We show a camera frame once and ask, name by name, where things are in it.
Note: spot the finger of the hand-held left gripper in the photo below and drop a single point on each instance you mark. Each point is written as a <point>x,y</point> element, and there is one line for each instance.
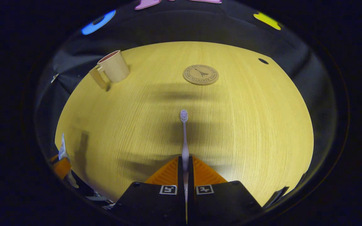
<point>62,168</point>

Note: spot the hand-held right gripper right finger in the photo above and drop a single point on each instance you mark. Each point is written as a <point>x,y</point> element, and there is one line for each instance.
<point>222,204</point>

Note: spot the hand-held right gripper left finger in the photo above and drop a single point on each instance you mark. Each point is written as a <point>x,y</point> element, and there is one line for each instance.
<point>156,204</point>

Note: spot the white toothbrush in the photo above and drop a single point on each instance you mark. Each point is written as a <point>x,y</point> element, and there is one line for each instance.
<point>184,138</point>

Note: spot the beige cup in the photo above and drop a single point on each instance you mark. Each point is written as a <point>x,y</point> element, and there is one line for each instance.
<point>115,67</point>

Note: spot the round wooden coaster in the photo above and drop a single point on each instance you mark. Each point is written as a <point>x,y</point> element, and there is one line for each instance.
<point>200,74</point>

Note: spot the silver backdrop clip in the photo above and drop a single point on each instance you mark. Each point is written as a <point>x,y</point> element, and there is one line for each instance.
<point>54,78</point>

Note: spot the black plastic bracket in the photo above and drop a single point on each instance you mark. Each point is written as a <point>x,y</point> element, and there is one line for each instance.
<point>276,196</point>

